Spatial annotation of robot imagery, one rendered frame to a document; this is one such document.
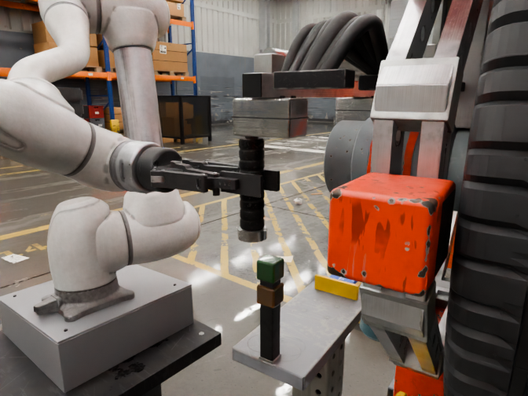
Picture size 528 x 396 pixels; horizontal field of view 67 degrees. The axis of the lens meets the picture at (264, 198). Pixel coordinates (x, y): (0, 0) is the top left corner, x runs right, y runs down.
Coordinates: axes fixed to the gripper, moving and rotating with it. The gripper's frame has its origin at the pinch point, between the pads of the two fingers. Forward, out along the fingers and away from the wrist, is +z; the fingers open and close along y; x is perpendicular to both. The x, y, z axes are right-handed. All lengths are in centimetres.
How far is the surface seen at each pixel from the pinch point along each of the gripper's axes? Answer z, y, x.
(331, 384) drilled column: 0, -33, -56
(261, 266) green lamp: -5.5, -10.6, -18.4
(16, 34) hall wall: -977, -460, 156
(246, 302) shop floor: -70, -94, -83
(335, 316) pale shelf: 0, -34, -38
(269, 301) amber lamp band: -3.6, -10.6, -24.8
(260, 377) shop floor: -36, -54, -83
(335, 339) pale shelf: 3.4, -25.7, -38.4
